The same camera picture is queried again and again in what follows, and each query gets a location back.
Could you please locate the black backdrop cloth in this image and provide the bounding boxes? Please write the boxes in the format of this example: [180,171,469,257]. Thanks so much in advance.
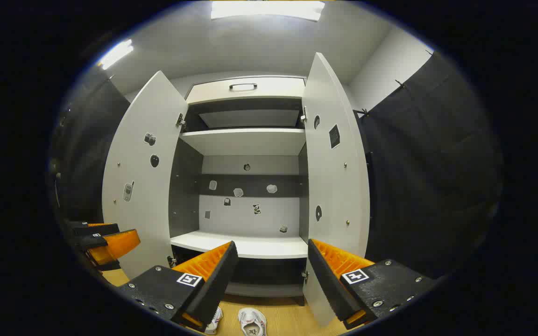
[50,50,503,280]

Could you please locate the white canvas shoe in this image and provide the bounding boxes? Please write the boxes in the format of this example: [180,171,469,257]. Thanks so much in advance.
[205,307,223,335]
[238,308,267,336]

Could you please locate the white and grey shoe cabinet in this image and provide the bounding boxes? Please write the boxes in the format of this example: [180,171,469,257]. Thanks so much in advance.
[102,52,371,327]

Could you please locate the long ceiling light tube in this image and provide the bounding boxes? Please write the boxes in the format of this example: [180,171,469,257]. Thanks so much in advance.
[97,39,135,70]

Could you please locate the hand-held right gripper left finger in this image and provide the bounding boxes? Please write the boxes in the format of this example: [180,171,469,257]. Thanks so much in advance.
[119,240,240,333]

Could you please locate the white cabinet door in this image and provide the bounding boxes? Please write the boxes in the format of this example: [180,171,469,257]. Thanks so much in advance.
[102,71,189,280]
[302,52,371,327]

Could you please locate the rectangular ceiling light panel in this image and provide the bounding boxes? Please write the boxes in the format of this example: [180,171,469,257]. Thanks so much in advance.
[211,1,326,22]

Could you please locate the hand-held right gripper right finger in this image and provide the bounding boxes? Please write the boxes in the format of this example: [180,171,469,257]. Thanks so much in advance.
[307,238,438,330]

